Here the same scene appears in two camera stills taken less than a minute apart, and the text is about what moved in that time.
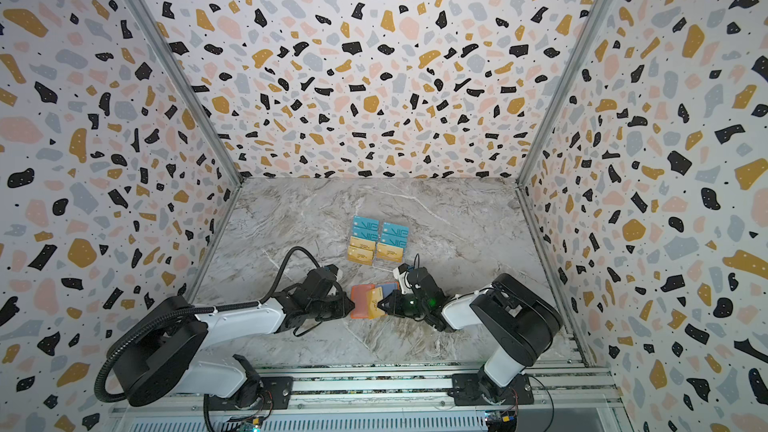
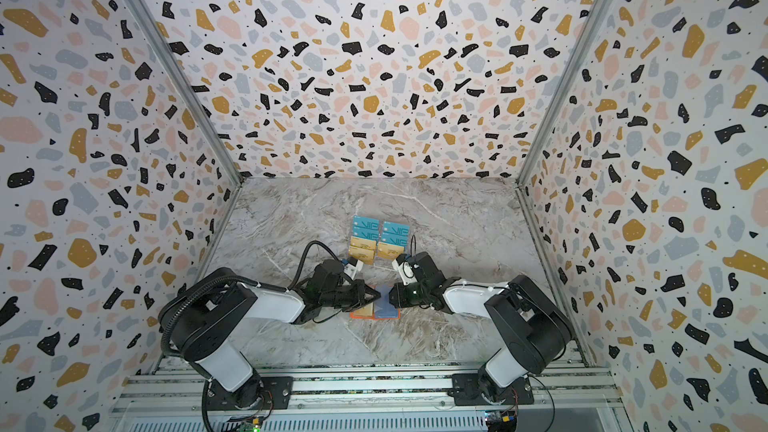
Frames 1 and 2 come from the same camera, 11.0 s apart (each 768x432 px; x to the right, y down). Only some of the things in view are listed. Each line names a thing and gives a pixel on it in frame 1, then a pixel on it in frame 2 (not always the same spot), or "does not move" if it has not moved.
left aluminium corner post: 153,22 does not move
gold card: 360,255 does not move
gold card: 362,243 does not move
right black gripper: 398,302 -> 405,294
